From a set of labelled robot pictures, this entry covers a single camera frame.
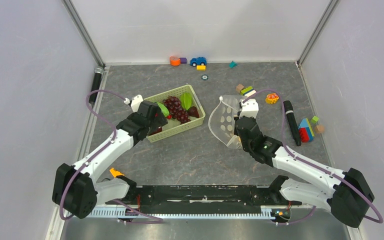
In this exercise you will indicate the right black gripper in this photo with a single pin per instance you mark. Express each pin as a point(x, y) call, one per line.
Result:
point(236, 117)

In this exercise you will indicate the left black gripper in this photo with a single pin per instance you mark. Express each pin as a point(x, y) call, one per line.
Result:
point(159, 121)

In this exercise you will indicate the green cucumber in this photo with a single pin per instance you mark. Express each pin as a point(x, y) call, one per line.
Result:
point(165, 111)

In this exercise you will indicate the clear dotted zip bag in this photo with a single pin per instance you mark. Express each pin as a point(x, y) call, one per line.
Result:
point(221, 122)

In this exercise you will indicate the purple grape bunch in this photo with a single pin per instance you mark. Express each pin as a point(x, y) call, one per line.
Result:
point(176, 111)

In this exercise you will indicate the pale green plastic basket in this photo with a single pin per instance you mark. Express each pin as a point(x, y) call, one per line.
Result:
point(174, 127)

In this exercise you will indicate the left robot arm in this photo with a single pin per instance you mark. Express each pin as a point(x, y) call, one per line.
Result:
point(77, 188)

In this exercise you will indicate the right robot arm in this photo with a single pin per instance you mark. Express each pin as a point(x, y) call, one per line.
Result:
point(345, 194)

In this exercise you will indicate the green blue white brick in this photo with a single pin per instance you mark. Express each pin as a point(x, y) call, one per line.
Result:
point(247, 91)

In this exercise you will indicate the brown wooden cube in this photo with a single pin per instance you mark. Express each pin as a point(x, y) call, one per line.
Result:
point(239, 88)

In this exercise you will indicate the green leaf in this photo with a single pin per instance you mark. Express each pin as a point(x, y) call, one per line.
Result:
point(186, 101)

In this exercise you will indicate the yellow orange toy figure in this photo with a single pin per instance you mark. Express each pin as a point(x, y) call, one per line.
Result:
point(272, 98)

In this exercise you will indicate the dark brown date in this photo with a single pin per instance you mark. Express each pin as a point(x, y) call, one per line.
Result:
point(193, 112)

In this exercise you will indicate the black microphone on right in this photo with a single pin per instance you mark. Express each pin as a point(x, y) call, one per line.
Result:
point(291, 120)

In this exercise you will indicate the black microphone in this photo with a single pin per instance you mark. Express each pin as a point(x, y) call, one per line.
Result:
point(96, 83)
point(291, 120)

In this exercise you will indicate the orange round block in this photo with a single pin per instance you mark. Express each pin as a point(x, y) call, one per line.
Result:
point(175, 61)

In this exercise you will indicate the teal triangular block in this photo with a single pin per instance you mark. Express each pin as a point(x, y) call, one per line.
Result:
point(233, 64)

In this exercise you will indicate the purple block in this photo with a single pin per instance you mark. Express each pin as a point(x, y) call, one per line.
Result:
point(183, 60)

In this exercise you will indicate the multicolour brick stack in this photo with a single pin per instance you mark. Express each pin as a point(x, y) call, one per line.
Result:
point(305, 131)

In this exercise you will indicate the yellow rectangular block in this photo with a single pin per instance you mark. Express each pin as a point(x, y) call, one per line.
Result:
point(201, 68)

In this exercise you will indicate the black microphone on left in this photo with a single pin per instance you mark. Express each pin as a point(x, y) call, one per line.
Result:
point(96, 83)

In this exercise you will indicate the blue toy car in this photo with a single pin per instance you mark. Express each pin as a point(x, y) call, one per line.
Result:
point(198, 61)

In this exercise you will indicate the small green cube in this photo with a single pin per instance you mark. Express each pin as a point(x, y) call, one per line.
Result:
point(314, 120)

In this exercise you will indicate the small tan cube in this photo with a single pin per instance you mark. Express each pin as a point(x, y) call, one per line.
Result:
point(319, 129)

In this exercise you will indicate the black base bar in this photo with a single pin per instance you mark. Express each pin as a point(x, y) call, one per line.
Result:
point(205, 199)

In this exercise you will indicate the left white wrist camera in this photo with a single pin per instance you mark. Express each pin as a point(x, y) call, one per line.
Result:
point(134, 103)

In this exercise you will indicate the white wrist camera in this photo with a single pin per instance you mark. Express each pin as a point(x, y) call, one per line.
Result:
point(249, 108)
point(134, 103)

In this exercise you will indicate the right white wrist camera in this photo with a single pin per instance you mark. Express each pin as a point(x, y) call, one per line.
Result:
point(249, 108)

